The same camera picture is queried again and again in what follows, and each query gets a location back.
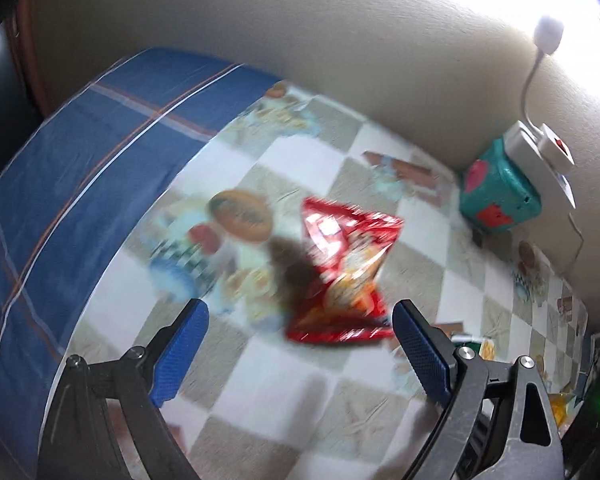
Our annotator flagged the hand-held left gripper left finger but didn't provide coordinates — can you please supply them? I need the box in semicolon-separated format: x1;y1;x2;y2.
37;298;211;480

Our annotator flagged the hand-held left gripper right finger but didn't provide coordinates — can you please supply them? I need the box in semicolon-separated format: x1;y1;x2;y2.
391;299;566;480

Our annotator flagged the red snack bag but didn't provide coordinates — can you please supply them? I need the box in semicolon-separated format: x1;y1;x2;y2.
285;196;406;345

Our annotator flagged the yellow rectangular snack packet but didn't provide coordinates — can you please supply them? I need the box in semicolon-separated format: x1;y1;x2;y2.
550;392;577;428

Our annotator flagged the checkered patterned tablecloth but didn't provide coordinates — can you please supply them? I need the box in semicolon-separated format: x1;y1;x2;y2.
60;80;591;480

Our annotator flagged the teal cube toy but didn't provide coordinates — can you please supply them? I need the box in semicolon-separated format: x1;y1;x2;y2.
459;137;543;233

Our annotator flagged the blue striped bedsheet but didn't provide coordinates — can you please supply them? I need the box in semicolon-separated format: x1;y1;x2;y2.
0;47;286;466

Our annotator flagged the white power strip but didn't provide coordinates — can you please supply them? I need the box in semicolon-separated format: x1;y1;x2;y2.
502;120;578;211

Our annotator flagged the dark chair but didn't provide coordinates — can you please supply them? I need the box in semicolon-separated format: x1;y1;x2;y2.
0;25;41;196

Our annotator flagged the white power cable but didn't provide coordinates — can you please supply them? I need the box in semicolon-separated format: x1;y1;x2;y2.
555;212;586;276

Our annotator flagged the white plug with cable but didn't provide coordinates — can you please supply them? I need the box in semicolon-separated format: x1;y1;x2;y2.
520;15;566;128

